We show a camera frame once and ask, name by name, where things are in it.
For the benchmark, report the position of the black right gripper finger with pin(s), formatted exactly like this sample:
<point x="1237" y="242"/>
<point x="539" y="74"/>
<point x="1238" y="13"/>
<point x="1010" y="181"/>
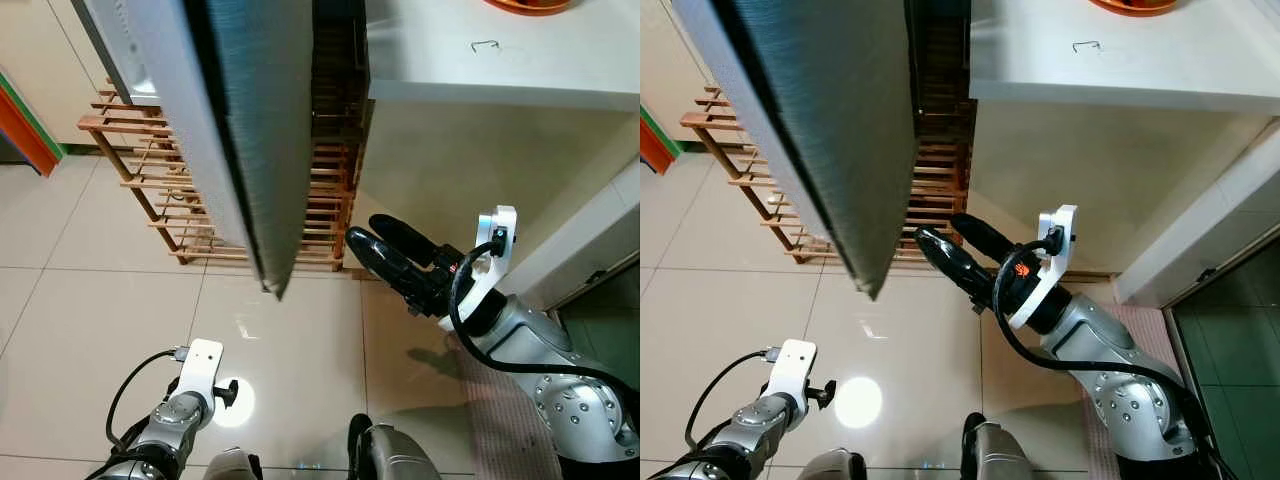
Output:
<point x="985" y="238"/>
<point x="955" y="262"/>
<point x="410" y="240"/>
<point x="385" y="262"/>

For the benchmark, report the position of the small grey steel fridge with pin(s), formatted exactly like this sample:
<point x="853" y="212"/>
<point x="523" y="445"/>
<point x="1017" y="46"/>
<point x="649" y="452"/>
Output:
<point x="850" y="130"/>
<point x="260" y="130"/>

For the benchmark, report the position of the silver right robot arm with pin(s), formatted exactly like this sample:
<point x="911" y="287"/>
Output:
<point x="560" y="380"/>
<point x="1120" y="380"/>

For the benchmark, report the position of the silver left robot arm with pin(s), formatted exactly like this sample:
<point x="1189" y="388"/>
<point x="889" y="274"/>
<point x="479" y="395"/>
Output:
<point x="760" y="425"/>
<point x="165" y="420"/>

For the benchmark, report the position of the grey left robot leg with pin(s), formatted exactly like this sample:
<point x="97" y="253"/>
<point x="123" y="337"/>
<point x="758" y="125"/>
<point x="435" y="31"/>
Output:
<point x="232" y="465"/>
<point x="830" y="466"/>

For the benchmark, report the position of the wooden slatted rack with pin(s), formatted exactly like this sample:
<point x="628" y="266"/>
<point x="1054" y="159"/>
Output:
<point x="770" y="200"/>
<point x="160" y="200"/>

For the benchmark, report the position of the small metal hook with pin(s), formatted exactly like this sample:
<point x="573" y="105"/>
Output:
<point x="485" y="45"/>
<point x="1086" y="46"/>

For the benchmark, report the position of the orange board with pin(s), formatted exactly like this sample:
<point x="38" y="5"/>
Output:
<point x="652" y="150"/>
<point x="25" y="135"/>

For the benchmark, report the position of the orange bowl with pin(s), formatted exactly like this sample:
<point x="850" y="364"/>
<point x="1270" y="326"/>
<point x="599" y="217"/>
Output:
<point x="1135" y="6"/>
<point x="530" y="6"/>

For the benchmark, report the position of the green board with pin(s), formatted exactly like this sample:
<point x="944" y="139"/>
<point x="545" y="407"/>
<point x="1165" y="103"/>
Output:
<point x="30" y="108"/>
<point x="655" y="128"/>

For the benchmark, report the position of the beige kitchen cabinet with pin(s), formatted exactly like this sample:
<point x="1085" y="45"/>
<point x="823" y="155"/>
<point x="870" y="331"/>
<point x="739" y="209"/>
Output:
<point x="50" y="40"/>
<point x="665" y="50"/>

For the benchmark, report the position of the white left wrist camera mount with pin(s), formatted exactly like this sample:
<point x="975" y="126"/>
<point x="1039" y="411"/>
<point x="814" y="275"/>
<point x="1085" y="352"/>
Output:
<point x="203" y="365"/>
<point x="795" y="365"/>

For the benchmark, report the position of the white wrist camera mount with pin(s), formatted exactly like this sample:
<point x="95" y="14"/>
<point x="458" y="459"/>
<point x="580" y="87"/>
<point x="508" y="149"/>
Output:
<point x="203" y="365"/>
<point x="1060" y="230"/>
<point x="500" y="230"/>
<point x="795" y="365"/>

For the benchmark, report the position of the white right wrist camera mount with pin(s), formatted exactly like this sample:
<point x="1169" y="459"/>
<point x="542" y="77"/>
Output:
<point x="1060" y="230"/>
<point x="500" y="230"/>

